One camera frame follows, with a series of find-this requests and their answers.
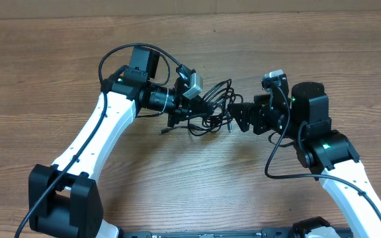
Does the black cable bundle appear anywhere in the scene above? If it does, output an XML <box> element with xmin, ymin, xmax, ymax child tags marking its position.
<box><xmin>159</xmin><ymin>78</ymin><xmax>244</xmax><ymax>137</ymax></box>

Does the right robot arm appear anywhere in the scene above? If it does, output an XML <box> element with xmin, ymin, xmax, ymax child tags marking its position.
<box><xmin>228</xmin><ymin>82</ymin><xmax>381</xmax><ymax>237</ymax></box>

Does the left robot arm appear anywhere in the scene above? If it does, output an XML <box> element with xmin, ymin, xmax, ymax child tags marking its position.
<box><xmin>15</xmin><ymin>43</ymin><xmax>203</xmax><ymax>237</ymax></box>

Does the cardboard backboard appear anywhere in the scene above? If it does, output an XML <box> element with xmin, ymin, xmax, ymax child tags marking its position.
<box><xmin>0</xmin><ymin>0</ymin><xmax>381</xmax><ymax>19</ymax></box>

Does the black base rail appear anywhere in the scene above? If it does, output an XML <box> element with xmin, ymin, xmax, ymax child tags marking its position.
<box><xmin>117</xmin><ymin>216</ymin><xmax>353</xmax><ymax>238</ymax></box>

